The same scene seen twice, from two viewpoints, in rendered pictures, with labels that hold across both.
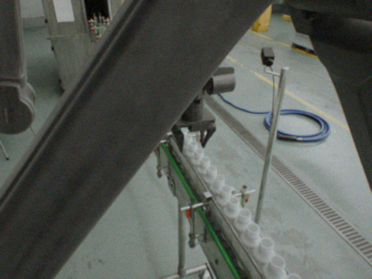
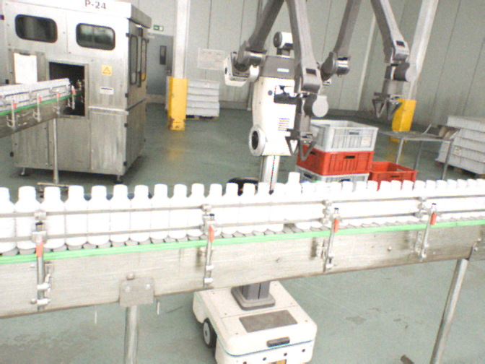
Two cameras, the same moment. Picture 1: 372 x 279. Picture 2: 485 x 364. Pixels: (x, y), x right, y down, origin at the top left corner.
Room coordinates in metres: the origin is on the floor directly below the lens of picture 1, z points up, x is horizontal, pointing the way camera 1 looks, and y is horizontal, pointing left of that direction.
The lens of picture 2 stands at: (-0.01, -1.65, 1.55)
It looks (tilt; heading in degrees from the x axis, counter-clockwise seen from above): 16 degrees down; 85
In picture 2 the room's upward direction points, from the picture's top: 7 degrees clockwise
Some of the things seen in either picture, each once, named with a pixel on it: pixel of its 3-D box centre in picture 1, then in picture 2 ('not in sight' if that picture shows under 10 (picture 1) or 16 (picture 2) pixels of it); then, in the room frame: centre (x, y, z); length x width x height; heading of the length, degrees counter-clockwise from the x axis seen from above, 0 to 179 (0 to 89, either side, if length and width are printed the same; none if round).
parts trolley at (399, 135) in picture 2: not in sight; (410, 158); (2.80, 3.89, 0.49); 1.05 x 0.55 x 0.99; 20
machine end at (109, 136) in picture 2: not in sight; (88, 89); (-1.69, 3.76, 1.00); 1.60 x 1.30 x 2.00; 92
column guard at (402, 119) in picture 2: not in sight; (402, 120); (4.82, 8.77, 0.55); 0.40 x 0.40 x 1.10; 20
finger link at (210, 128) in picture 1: (198, 133); (388, 107); (0.67, -0.04, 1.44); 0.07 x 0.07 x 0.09; 20
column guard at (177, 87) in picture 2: not in sight; (177, 103); (-0.94, 7.32, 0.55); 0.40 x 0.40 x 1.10; 20
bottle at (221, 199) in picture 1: (224, 206); (403, 201); (0.77, -0.14, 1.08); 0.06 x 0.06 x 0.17
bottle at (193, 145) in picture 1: (192, 159); (457, 198); (1.05, -0.04, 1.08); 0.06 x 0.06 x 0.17
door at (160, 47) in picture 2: not in sight; (156, 69); (-2.04, 11.55, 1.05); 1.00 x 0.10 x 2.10; 20
